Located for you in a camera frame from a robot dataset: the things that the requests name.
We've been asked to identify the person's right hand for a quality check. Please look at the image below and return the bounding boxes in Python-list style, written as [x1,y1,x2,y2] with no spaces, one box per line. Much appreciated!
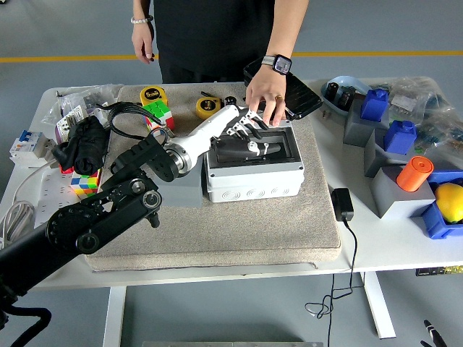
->
[132,21,157,65]

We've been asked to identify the person's left hand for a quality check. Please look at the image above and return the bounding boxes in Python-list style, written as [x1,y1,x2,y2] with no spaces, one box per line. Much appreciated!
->
[245,64,289,127]

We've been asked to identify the robot right hand black fingers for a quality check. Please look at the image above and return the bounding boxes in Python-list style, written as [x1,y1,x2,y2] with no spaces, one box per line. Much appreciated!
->
[420,320,449,347]

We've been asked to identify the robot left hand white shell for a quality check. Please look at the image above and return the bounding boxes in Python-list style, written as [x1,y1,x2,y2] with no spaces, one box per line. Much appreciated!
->
[179,104,292,164]

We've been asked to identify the hinged junction box lid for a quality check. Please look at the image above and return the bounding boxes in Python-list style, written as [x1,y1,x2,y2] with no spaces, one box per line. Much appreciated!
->
[204,121,304,180]

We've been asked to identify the blue bottle-shaped battery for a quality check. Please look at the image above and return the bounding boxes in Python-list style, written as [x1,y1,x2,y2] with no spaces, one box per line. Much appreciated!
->
[383,120,418,155]
[360,89,390,122]

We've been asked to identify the orange cylinder battery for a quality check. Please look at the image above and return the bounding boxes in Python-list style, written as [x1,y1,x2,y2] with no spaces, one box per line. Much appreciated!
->
[396,155,435,192]

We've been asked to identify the yellow tape measure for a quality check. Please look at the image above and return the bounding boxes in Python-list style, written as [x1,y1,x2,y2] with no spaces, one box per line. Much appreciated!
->
[196,96,224,119]
[140,85,168,108]

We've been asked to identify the wristwatch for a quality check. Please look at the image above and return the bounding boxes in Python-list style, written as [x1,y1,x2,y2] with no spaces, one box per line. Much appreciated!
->
[260,53,292,76]

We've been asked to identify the black plastic case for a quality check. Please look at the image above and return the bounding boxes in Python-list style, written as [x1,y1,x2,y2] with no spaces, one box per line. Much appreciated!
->
[242,57,324,121]

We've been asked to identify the rubik's cube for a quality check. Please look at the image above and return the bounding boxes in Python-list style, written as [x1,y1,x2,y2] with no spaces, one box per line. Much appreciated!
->
[141,100,176,131]
[70,169,102,198]

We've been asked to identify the white table leg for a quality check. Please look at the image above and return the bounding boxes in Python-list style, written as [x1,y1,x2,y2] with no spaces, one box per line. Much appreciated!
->
[103,286,127,347]
[361,271,396,340]

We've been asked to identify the table control panel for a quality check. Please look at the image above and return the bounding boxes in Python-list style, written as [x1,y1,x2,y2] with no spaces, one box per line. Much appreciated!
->
[415,265,463,278]

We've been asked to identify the grey block with round hole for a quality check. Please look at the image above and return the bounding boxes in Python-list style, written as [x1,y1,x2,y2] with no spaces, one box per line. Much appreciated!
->
[158,158,205,209]

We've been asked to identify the person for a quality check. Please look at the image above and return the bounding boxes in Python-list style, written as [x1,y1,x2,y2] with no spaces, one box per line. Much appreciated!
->
[153,0,310,84]

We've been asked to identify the light blue bowl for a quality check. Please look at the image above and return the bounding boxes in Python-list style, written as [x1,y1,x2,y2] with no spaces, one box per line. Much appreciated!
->
[320,75,373,117]

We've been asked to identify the black boxy part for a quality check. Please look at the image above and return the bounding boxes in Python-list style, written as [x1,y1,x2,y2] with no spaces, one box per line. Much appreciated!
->
[338,88,357,109]

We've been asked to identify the grey block holder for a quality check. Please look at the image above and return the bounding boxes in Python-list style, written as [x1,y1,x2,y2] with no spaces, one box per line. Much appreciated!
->
[342,99,391,147]
[364,128,417,178]
[369,166,437,220]

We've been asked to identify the grey-brown mat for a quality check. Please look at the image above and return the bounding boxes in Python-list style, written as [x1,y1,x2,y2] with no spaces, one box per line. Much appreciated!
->
[85,82,344,273]

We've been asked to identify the white terminal block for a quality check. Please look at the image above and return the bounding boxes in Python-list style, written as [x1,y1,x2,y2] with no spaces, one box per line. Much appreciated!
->
[57,105,88,133]

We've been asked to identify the blue storage bin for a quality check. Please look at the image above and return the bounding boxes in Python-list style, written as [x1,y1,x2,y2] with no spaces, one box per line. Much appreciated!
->
[419,169,463,240]

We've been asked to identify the black cloth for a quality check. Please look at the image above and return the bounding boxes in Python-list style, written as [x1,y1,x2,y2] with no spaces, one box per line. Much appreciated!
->
[51,115,111,176]

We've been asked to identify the yellow lemon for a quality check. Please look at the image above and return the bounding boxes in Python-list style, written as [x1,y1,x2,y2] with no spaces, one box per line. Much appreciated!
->
[434,183,463,223]

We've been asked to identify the black power adapter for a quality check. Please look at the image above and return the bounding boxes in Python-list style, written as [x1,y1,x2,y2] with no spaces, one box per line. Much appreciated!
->
[331,187,355,222]

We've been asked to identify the clear bag of components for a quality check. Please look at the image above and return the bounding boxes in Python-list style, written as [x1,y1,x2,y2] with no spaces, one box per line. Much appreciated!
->
[415,108,463,160]
[388,75,455,122]

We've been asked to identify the white blue circuit breaker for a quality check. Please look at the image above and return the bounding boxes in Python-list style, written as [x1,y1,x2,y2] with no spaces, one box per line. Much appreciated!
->
[9,129,55,163]

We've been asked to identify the white power strip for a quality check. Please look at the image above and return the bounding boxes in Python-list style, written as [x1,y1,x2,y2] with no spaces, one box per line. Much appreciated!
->
[34,168,79,226]

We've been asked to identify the black adapter cord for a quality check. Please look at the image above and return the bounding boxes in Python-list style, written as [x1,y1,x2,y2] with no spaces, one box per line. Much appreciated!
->
[305,219,366,347]

